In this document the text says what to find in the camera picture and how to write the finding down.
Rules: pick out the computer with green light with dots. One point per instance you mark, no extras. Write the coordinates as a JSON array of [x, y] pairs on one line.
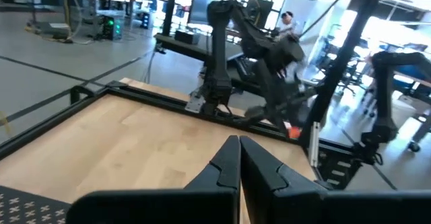
[[111, 27]]

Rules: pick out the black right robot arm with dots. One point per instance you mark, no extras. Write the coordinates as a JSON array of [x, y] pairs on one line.
[[217, 49]]

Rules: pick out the black mesh riser shelf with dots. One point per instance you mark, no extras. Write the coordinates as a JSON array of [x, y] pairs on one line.
[[27, 207]]

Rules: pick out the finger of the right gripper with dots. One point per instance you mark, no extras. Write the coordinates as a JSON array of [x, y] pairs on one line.
[[299, 106], [272, 96]]

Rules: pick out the black slotted base bracket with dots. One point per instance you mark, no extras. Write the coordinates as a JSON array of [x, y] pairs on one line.
[[325, 180]]

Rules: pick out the small orange-red fruit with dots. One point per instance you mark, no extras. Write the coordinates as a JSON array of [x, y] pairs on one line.
[[295, 132]]

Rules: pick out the person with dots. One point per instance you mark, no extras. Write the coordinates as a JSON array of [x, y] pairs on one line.
[[288, 24]]

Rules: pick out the silver metal frame bracket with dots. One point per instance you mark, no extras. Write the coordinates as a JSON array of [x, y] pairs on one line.
[[195, 104], [314, 143]]

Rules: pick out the black background table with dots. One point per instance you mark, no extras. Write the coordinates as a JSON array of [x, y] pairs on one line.
[[188, 47]]

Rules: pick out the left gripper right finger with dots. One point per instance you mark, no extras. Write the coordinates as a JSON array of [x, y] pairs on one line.
[[269, 193]]

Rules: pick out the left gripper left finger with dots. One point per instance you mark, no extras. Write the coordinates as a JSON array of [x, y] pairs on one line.
[[215, 200]]

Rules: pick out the black aluminium table frame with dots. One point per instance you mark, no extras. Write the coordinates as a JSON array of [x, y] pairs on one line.
[[151, 99]]

